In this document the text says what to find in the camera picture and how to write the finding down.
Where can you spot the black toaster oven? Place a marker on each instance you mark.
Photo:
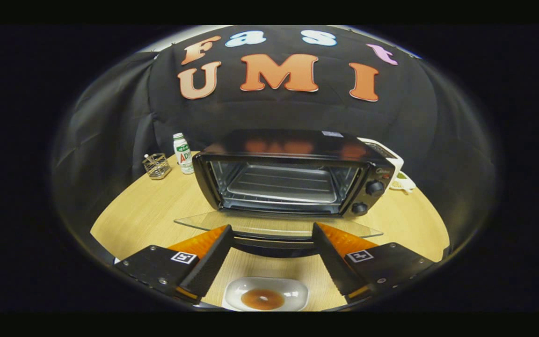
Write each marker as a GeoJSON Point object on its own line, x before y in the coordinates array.
{"type": "Point", "coordinates": [297, 145]}

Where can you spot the white oval plate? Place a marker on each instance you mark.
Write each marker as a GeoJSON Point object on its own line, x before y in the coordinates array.
{"type": "Point", "coordinates": [236, 290]}

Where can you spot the white pop-up toaster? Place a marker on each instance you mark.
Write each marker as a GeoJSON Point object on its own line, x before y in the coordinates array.
{"type": "Point", "coordinates": [398, 164]}

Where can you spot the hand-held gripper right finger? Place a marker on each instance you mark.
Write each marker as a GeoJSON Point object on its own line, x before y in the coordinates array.
{"type": "Point", "coordinates": [332, 262]}

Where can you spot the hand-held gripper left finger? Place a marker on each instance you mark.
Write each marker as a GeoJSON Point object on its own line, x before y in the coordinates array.
{"type": "Point", "coordinates": [211, 262]}

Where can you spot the white green label bottle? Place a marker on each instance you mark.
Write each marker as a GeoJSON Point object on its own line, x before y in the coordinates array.
{"type": "Point", "coordinates": [184, 154]}

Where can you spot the black backdrop cloth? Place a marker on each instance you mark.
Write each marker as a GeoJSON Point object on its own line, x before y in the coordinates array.
{"type": "Point", "coordinates": [274, 112]}

